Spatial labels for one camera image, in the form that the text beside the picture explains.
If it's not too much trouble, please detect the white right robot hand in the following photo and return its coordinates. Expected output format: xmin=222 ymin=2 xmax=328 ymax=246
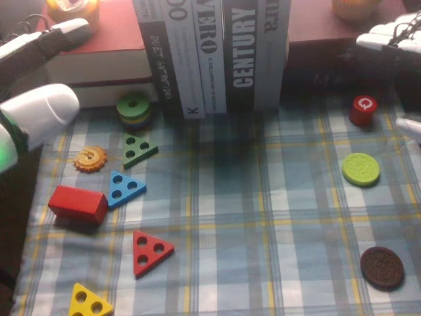
xmin=355 ymin=11 xmax=421 ymax=146

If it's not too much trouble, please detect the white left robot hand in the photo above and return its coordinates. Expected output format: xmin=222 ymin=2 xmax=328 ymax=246
xmin=0 ymin=18 xmax=93 ymax=174

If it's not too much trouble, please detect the thick red hardcover book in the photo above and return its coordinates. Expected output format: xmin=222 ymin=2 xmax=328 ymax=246
xmin=34 ymin=0 xmax=155 ymax=87

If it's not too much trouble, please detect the black book with handwritten title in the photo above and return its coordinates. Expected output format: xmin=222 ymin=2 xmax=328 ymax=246
xmin=133 ymin=0 xmax=185 ymax=121

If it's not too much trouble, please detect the plain orange toy cupcake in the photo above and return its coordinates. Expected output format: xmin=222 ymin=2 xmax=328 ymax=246
xmin=331 ymin=0 xmax=384 ymax=22

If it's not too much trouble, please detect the tan toy biscuit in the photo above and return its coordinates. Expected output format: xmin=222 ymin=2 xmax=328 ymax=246
xmin=72 ymin=145 xmax=109 ymax=174

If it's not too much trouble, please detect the red cylinder block with Q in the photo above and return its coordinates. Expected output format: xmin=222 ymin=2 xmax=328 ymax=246
xmin=348 ymin=95 xmax=379 ymax=127

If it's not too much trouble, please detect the toy cupcake with white swirl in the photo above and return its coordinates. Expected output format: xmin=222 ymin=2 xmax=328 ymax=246
xmin=45 ymin=0 xmax=101 ymax=34

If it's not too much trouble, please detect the green triangle block with holes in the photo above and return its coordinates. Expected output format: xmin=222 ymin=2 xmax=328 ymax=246
xmin=122 ymin=132 xmax=159 ymax=171

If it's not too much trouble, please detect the red rectangular wooden block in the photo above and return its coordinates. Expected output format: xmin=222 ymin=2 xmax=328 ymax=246
xmin=47 ymin=184 xmax=109 ymax=226

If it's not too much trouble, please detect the blue triangle block with holes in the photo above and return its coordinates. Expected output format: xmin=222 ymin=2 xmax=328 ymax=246
xmin=107 ymin=170 xmax=148 ymax=211

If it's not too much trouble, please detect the green toy sandwich cookie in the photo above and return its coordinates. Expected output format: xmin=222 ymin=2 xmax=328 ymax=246
xmin=341 ymin=153 xmax=381 ymax=188

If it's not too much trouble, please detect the red triangle block with holes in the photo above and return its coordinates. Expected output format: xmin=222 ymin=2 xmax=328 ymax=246
xmin=132 ymin=230 xmax=176 ymax=280

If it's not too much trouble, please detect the yellow triangle block with holes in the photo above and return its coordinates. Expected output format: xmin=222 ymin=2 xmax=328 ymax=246
xmin=68 ymin=282 xmax=115 ymax=316

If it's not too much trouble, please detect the blue plaid tablecloth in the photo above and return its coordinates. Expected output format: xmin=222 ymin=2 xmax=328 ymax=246
xmin=11 ymin=97 xmax=421 ymax=316

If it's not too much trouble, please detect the brown toy sandwich cookie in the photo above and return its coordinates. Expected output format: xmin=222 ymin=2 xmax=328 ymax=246
xmin=359 ymin=246 xmax=405 ymax=290

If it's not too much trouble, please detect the red wooden ring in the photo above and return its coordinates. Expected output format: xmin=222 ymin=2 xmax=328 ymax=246
xmin=120 ymin=121 xmax=153 ymax=132

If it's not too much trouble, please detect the green wooden ring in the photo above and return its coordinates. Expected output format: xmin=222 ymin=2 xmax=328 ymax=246
xmin=116 ymin=93 xmax=151 ymax=119

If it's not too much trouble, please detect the blue wooden ring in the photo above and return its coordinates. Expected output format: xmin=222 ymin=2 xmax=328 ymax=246
xmin=118 ymin=117 xmax=153 ymax=128

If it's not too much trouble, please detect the yellow wooden ring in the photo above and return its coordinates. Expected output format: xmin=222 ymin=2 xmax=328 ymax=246
xmin=118 ymin=112 xmax=153 ymax=124

